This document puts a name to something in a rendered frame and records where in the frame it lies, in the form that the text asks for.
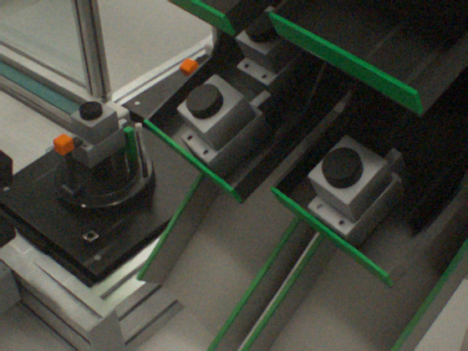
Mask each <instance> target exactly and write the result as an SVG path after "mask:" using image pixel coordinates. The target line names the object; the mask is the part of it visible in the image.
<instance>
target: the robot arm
mask: <svg viewBox="0 0 468 351"><path fill-rule="evenodd" d="M12 183H13V160H12V158H11V157H10V156H8V155H7V154H5V153H3V152H2V151H1V150H0V188H1V187H9V186H11V184H12ZM15 236H16V232H15V229H14V226H13V224H12V223H11V222H10V221H9V220H8V219H7V218H6V217H4V216H3V215H1V214H0V248H2V247H4V246H5V245H6V244H7V243H9V242H10V241H12V240H13V239H14V238H15Z"/></svg>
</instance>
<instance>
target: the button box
mask: <svg viewBox="0 0 468 351"><path fill-rule="evenodd" d="M21 298H22V296H21V293H20V292H19V290H18V285H17V284H16V281H15V277H14V275H13V272H12V269H11V268H10V267H9V266H7V265H6V264H5V263H3V262H2V260H0V314H2V313H3V312H5V310H8V309H9V308H10V307H11V306H12V305H13V304H15V303H16V302H18V301H19V299H21Z"/></svg>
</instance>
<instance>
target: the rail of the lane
mask: <svg viewBox="0 0 468 351"><path fill-rule="evenodd" d="M17 229H18V230H17V231H16V230H15V232H16V236H15V238H14V239H13V240H12V241H10V242H9V243H7V244H6V245H5V246H4V247H2V248H0V260H2V262H3V263H5V264H6V265H7V266H9V267H10V268H11V269H12V272H13V275H14V277H15V281H16V284H17V285H18V290H19V292H20V293H21V296H22V298H21V299H19V301H18V302H16V303H15V305H18V306H19V307H20V308H21V310H23V311H24V312H25V313H26V314H27V315H28V316H29V317H30V318H32V319H33V320H34V321H35V323H37V324H38V325H40V326H41V327H42V328H43V329H44V330H45V331H46V332H48V333H49V334H50V335H51V336H53V337H54V338H55V339H56V340H57V341H58V342H59V343H60V344H62V345H63V346H64V347H65V348H66V349H67V350H68V351H127V350H126V347H125V341H124V338H123V334H122V331H121V327H120V321H119V319H118V314H117V312H116V309H115V308H114V307H113V306H111V305H110V304H109V303H108V302H106V301H105V300H104V299H102V298H101V297H100V296H99V295H98V294H97V293H95V292H94V291H92V290H91V289H90V288H88V287H86V286H85V285H84V284H83V283H82V282H81V281H80V280H79V279H77V278H76V277H74V276H73V275H72V274H70V273H69V272H67V271H66V270H65V269H64V268H63V267H61V266H60V265H59V264H58V263H57V262H56V261H54V260H52V259H51V257H49V256H48V254H49V253H50V250H49V247H48V243H47V242H46V241H44V240H42V239H41V238H40V237H38V236H37V235H36V234H35V233H34V232H33V231H31V230H30V229H29V228H28V227H26V226H24V225H23V223H20V224H19V225H18V226H17Z"/></svg>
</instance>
